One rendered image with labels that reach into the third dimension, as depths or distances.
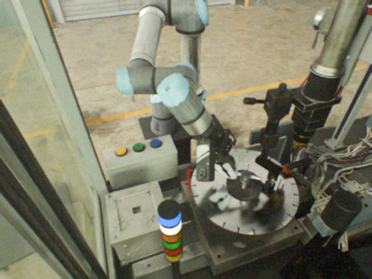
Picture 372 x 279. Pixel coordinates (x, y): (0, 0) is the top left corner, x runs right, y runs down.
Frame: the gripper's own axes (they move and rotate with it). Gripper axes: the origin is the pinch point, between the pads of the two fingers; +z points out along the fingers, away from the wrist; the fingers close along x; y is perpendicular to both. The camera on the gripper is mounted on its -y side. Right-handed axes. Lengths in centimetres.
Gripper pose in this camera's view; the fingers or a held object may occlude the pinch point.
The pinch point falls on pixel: (232, 177)
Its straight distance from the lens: 77.2
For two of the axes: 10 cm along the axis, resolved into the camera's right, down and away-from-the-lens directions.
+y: 4.2, -7.4, 5.3
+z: 5.4, 6.7, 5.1
